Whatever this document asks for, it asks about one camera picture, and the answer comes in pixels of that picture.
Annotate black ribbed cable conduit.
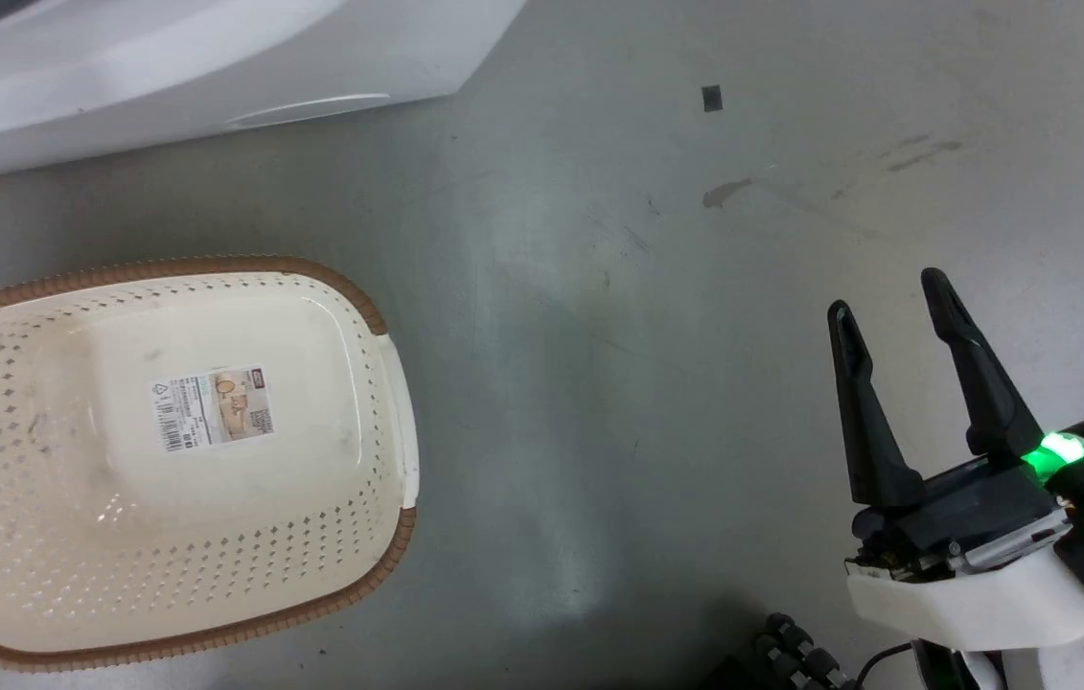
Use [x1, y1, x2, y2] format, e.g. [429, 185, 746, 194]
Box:
[754, 613, 859, 690]

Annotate cream perforated laundry basket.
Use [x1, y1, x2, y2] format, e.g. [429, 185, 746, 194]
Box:
[0, 255, 421, 673]

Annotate printed paper label sticker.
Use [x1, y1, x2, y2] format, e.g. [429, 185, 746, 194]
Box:
[150, 365, 276, 454]

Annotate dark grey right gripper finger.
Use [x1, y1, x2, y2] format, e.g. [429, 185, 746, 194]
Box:
[826, 299, 927, 509]
[920, 267, 1046, 467]

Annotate white washing machine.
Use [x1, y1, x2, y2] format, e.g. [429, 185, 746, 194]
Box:
[0, 0, 528, 188]

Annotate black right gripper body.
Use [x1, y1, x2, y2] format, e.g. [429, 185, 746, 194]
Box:
[846, 414, 1084, 614]

